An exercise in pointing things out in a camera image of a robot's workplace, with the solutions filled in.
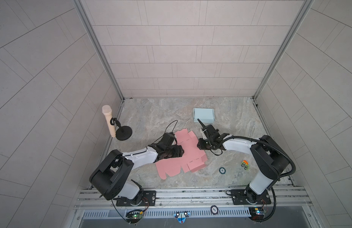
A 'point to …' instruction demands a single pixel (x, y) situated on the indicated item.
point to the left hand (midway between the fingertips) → (184, 151)
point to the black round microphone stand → (123, 133)
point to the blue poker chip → (222, 170)
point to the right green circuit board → (256, 213)
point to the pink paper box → (192, 159)
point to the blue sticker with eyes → (181, 216)
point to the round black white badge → (214, 210)
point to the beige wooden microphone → (107, 109)
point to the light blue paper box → (205, 115)
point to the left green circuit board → (135, 218)
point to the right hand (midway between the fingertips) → (196, 146)
